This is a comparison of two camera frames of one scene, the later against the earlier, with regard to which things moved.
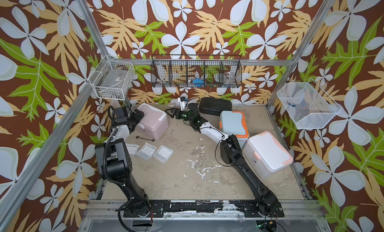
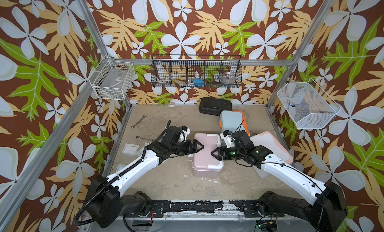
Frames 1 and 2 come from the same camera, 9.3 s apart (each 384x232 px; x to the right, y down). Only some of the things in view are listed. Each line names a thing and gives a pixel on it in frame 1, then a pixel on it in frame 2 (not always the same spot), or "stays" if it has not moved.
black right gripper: (175, 113) → (224, 149)
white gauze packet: (132, 149) stays
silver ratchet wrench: (138, 137) stays
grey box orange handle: (233, 122) stays
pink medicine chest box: (154, 122) → (205, 165)
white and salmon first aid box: (266, 155) stays
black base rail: (245, 208) stays
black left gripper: (138, 118) → (193, 149)
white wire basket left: (111, 78) stays
